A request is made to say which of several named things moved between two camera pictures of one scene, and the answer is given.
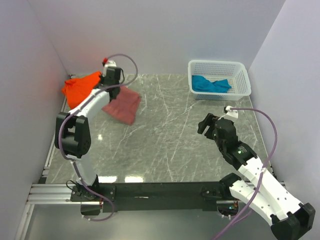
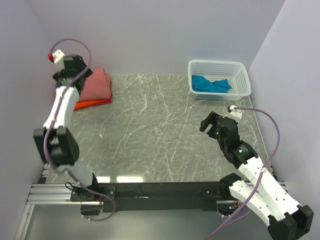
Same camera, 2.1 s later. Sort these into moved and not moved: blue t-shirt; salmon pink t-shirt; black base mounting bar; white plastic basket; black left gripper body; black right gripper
Moved: black left gripper body; salmon pink t-shirt
Not moved: blue t-shirt; black base mounting bar; black right gripper; white plastic basket
